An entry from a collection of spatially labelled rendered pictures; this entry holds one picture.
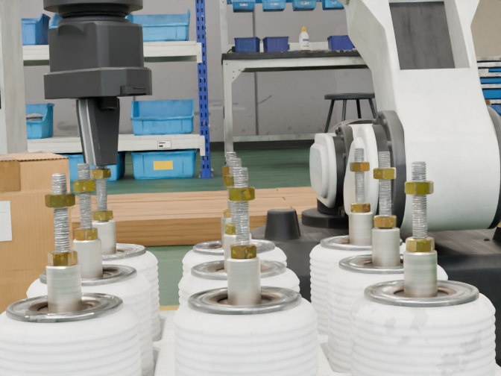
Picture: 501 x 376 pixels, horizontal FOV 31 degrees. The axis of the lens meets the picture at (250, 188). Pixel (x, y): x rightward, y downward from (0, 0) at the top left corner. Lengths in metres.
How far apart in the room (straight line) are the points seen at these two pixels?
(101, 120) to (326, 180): 0.62
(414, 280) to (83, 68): 0.36
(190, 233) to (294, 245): 1.48
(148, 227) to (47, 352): 2.06
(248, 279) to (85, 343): 0.11
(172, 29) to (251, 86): 3.76
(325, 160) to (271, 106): 7.66
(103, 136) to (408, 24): 0.51
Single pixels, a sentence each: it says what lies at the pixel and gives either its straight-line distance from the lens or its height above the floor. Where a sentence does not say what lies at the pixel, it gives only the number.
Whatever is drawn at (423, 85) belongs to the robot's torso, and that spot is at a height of 0.40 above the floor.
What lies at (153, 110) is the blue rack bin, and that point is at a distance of 5.81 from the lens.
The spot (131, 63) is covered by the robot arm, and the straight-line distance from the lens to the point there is 0.81.
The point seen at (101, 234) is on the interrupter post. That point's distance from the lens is 0.83.
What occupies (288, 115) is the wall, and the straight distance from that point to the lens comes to 9.05.
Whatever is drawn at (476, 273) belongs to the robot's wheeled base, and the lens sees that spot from 1.16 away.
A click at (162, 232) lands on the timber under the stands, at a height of 0.04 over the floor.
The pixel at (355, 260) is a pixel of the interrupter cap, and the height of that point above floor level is 0.25.
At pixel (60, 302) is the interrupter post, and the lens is 0.60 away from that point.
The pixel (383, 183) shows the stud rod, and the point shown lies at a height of 0.32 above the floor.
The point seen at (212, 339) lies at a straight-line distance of 0.57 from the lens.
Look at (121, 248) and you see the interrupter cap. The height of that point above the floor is 0.25.
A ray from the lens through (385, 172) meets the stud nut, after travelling 0.72.
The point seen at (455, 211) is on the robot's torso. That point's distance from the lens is 1.04.
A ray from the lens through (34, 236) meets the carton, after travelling 1.78.
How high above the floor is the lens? 0.38
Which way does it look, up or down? 5 degrees down
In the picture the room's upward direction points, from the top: 2 degrees counter-clockwise
